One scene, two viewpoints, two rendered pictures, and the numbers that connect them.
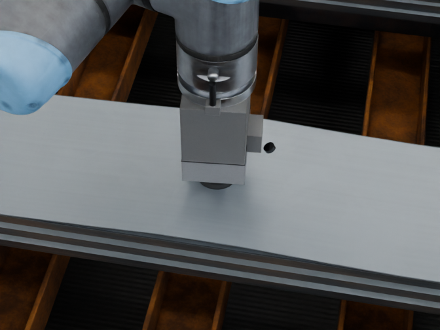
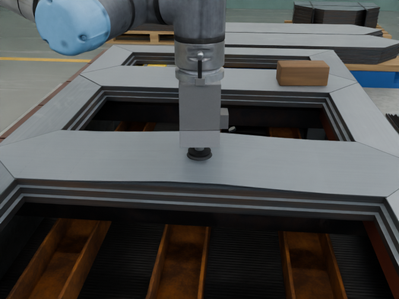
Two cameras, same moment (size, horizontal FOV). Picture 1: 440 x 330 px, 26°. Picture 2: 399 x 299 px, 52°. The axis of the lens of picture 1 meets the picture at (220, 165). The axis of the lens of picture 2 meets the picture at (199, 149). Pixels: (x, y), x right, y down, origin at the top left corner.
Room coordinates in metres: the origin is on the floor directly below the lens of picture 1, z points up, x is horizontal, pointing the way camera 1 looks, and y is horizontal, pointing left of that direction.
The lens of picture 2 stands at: (0.05, 0.06, 1.19)
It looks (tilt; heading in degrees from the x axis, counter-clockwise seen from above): 28 degrees down; 355
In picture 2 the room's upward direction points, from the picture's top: straight up
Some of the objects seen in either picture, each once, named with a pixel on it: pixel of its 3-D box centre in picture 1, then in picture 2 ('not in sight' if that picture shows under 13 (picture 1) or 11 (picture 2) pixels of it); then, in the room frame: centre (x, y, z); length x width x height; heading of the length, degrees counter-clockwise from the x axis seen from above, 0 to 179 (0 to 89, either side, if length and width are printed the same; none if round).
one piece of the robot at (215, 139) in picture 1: (228, 115); (206, 103); (0.65, -0.01, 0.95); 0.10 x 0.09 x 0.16; 85
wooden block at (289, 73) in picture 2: not in sight; (301, 73); (1.04, -0.30, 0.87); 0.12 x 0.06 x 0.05; 84
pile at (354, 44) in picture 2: not in sight; (288, 41); (1.61, -0.43, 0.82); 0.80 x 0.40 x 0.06; 79
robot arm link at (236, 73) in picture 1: (216, 55); (199, 54); (0.66, 0.00, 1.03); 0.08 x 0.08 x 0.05
